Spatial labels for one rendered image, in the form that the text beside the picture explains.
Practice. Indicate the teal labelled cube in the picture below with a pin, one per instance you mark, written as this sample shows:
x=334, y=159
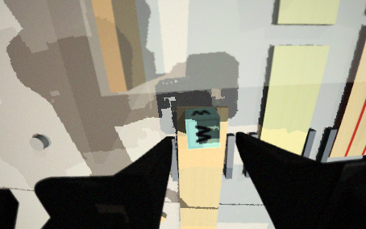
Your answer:
x=202, y=128

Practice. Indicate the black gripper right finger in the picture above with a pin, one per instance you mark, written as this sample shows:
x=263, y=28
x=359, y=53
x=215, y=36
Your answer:
x=297, y=192

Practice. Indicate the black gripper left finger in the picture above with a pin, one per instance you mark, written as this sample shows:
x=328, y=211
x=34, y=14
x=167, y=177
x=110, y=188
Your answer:
x=134, y=195

